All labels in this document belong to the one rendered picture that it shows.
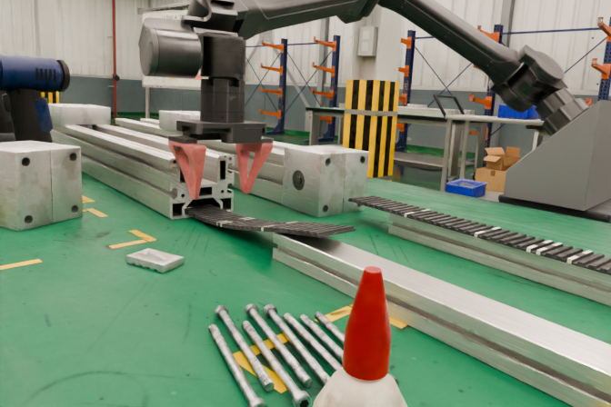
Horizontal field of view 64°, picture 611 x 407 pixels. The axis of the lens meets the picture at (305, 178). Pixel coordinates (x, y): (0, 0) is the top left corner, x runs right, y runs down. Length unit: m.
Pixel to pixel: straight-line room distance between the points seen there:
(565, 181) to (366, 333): 0.84
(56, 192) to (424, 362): 0.50
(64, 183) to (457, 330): 0.51
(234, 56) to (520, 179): 0.62
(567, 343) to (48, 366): 0.33
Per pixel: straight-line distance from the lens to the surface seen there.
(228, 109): 0.62
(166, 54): 0.59
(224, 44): 0.62
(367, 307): 0.18
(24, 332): 0.42
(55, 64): 0.97
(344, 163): 0.73
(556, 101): 1.08
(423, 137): 9.44
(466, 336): 0.39
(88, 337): 0.39
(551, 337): 0.37
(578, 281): 0.55
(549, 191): 1.00
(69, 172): 0.70
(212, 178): 0.72
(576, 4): 8.62
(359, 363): 0.18
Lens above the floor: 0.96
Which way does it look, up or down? 10 degrees down
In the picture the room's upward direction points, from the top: 3 degrees clockwise
